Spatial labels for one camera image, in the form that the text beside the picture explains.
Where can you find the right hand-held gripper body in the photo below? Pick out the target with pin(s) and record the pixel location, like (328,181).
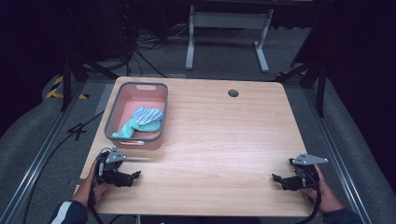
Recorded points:
(308,175)

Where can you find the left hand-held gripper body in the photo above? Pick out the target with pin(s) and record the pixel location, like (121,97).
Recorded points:
(109,174)

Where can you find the person's left hand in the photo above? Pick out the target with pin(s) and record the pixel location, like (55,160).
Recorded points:
(87,193)

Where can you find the person's right hand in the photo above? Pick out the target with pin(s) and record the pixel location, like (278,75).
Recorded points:
(327,197)

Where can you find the teal cloth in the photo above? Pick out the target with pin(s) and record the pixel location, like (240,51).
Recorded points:
(146,127)

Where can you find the blue white striped cloth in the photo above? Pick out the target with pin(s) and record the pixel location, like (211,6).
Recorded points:
(148,115)

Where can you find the pink plastic basket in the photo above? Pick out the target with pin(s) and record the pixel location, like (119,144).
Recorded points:
(124,102)

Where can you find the black metal stand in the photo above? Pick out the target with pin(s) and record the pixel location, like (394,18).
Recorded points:
(320,90)
(66,87)

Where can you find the dark round table grommet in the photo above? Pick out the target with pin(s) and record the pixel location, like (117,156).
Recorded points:
(233,93)

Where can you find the grey metal floor rail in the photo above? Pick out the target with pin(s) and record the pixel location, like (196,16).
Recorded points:
(336,149)
(37,161)

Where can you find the white metal table frame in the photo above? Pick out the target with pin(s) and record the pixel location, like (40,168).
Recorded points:
(229,20)

